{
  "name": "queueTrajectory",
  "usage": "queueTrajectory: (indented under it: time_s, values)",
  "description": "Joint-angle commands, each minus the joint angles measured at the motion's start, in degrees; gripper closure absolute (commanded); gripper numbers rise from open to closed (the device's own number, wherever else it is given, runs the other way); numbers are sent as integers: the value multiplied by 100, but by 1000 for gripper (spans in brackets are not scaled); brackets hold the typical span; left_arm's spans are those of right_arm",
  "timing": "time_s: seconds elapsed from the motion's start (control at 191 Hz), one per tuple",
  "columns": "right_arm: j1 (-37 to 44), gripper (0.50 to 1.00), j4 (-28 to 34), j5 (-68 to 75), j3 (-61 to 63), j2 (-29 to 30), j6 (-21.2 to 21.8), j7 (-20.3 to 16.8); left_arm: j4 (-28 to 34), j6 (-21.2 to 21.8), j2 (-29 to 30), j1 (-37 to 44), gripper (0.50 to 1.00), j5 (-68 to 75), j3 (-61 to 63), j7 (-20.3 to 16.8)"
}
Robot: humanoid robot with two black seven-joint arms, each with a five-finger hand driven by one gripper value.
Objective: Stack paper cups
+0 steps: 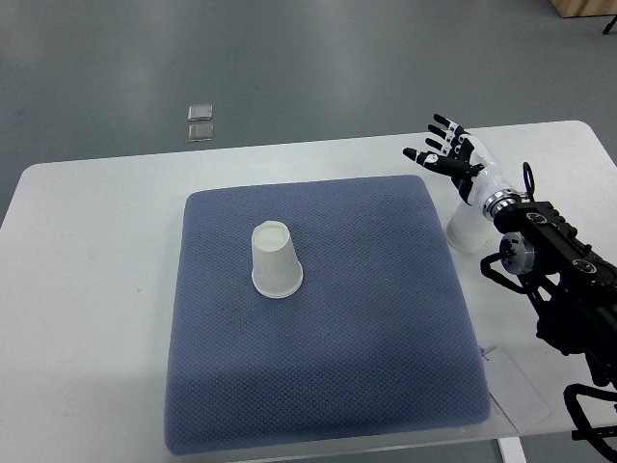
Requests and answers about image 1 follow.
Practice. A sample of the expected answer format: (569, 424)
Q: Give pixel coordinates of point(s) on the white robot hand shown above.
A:
(470, 157)

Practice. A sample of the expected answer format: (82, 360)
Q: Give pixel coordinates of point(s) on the white paper cup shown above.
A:
(277, 273)
(467, 230)

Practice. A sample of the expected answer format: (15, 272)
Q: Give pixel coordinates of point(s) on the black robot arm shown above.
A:
(570, 287)

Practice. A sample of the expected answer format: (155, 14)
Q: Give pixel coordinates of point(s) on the wooden furniture corner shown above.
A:
(584, 8)

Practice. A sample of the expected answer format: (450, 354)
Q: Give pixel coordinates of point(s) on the black tripod leg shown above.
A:
(609, 26)

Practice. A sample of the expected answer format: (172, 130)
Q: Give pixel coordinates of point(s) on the blue grey cushion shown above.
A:
(377, 339)

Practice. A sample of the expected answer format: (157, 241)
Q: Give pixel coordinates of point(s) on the white paper cup on cushion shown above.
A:
(277, 273)

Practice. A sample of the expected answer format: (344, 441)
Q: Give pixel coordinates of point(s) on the upper metal floor plate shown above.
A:
(200, 112)

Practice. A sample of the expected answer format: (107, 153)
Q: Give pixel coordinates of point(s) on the white paper tag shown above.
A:
(511, 391)

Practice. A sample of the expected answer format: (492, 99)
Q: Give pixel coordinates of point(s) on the white table leg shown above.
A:
(511, 450)

